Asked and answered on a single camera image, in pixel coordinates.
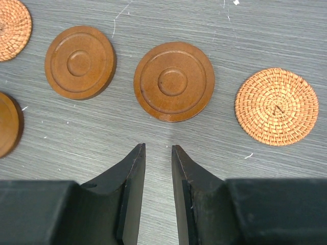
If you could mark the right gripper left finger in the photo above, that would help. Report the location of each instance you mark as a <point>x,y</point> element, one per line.
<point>108,207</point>

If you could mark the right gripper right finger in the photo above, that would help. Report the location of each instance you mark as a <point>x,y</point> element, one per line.
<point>204,208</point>

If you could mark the woven rattan coaster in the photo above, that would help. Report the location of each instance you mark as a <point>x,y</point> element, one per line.
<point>276,107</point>
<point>16,28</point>

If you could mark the brown wooden coaster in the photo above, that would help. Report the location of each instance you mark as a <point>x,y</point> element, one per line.
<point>80,63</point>
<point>12,124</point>
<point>174,81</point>

